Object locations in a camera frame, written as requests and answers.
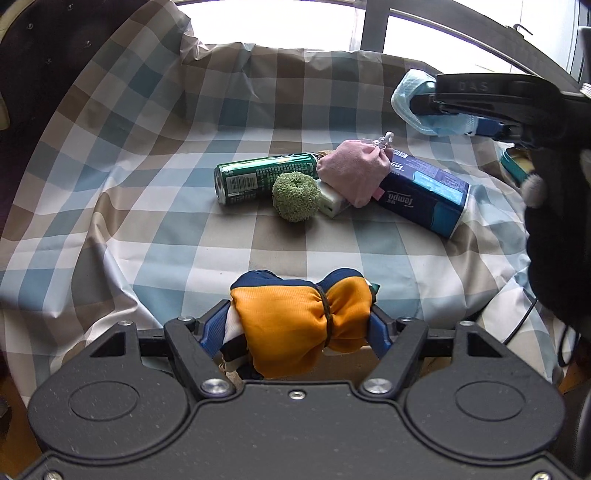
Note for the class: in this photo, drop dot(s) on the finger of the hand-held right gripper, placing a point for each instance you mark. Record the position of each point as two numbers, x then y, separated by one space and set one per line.
489 127
461 104

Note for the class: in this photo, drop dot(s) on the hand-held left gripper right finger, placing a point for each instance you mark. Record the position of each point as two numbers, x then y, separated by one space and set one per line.
378 333

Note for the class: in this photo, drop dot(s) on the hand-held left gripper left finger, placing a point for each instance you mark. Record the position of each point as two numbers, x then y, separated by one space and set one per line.
212 328

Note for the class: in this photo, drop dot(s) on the blue face mask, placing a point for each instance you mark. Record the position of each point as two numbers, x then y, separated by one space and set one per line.
404 107

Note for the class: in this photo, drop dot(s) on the orange and navy cloth bundle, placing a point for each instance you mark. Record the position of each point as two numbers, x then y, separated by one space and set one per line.
277 323

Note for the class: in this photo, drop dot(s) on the white tissue pack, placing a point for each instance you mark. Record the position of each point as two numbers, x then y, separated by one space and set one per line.
333 204

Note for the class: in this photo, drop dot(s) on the green scrubber ball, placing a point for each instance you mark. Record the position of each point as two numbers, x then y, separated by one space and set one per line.
295 196

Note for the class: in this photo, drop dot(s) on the person's right hand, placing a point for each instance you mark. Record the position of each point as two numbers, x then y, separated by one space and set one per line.
563 240

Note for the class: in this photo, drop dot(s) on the teal metal tin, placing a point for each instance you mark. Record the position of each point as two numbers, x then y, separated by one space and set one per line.
512 164

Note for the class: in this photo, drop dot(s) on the dark blue tissue pack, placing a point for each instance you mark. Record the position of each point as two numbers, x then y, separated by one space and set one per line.
425 194

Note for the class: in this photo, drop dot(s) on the green drink can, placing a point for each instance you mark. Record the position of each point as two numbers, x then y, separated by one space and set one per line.
249 177

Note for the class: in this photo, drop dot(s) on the checked blanket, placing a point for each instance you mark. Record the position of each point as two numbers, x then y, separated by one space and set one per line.
231 115

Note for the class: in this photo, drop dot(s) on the dark grey window frame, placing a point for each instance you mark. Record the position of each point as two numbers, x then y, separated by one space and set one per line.
374 27

